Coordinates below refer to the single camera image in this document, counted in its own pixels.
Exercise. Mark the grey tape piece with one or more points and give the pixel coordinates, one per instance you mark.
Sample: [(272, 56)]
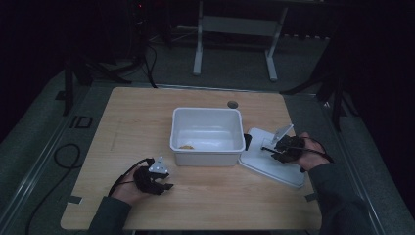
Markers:
[(74, 199), (310, 197)]

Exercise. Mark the white box lid black latches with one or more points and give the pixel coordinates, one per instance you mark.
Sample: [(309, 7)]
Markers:
[(270, 168)]

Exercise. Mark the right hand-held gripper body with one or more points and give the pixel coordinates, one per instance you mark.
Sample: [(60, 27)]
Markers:
[(288, 148)]

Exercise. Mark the person's left hand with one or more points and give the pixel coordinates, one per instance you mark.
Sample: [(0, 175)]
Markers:
[(129, 191)]

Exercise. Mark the small round snack cup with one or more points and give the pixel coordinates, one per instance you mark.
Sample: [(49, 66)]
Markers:
[(186, 147)]

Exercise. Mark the person's right hand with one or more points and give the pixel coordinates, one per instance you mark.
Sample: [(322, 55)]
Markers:
[(311, 153)]

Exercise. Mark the black tripod stand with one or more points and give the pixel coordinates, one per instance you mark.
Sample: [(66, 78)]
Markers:
[(336, 98), (78, 71)]

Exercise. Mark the white metal stand frame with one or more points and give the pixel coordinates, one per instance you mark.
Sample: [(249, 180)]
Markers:
[(239, 27)]

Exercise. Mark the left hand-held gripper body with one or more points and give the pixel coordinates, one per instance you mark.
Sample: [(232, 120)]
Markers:
[(147, 181)]

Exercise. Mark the white plastic storage box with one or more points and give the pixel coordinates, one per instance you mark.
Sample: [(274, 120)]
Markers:
[(207, 137)]

